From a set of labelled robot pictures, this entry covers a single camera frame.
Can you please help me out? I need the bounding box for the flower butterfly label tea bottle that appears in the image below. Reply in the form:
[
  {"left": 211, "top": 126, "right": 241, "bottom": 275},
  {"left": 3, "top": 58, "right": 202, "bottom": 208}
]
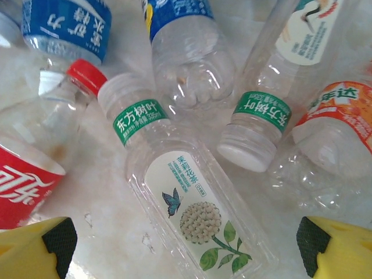
[{"left": 97, "top": 72, "right": 278, "bottom": 279}]

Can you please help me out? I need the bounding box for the red label cola bottle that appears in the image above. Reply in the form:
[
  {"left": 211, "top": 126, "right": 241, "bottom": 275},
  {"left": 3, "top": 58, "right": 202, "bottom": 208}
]
[{"left": 0, "top": 59, "right": 109, "bottom": 231}]

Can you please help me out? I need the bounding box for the crane label tea bottle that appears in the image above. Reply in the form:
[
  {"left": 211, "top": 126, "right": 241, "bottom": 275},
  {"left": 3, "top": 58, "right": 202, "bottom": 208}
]
[{"left": 216, "top": 0, "right": 345, "bottom": 173}]

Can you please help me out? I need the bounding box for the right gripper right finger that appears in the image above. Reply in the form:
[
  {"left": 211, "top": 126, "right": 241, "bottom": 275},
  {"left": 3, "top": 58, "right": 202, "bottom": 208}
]
[{"left": 296, "top": 216, "right": 372, "bottom": 279}]

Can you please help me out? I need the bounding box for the blue yellow label cola bottle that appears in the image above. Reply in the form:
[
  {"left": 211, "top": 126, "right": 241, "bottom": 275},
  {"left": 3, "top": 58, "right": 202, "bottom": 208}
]
[{"left": 140, "top": 0, "right": 238, "bottom": 113}]

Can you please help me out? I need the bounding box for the orange label soda bottle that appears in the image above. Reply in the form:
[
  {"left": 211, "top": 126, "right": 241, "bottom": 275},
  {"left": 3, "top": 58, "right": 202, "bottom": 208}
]
[{"left": 267, "top": 81, "right": 372, "bottom": 216}]

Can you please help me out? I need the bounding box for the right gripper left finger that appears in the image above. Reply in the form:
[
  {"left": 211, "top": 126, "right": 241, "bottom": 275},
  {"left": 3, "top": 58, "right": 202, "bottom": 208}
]
[{"left": 0, "top": 216, "right": 78, "bottom": 279}]

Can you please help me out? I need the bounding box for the blue label clear plastic bottle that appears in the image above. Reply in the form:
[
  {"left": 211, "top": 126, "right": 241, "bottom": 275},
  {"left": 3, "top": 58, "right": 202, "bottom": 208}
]
[{"left": 22, "top": 0, "right": 113, "bottom": 101}]

